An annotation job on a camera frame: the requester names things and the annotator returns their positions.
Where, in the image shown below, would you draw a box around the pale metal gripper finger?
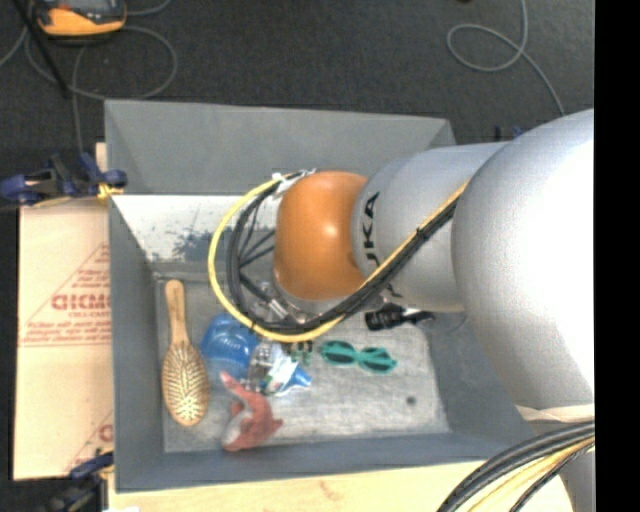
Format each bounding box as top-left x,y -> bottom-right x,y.
249,345 -> 274,389
269,357 -> 293,397

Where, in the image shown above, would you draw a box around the blue plastic cup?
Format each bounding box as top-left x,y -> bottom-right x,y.
199,313 -> 262,377

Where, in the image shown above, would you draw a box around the red and white soft toy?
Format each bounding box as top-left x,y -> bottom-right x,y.
218,370 -> 285,453

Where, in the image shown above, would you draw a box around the grey metal bin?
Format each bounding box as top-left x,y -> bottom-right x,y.
103,99 -> 539,492

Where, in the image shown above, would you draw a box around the wooden hairbrush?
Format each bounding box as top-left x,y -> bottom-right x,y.
161,279 -> 212,428

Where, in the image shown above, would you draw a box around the teal sunglasses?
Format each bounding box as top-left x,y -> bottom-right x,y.
318,340 -> 400,376

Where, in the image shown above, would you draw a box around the brown cardboard board, red print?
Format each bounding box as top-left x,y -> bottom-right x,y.
12,195 -> 116,481

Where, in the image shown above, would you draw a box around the black cylinder on white bracket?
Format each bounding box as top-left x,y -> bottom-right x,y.
364,306 -> 436,332

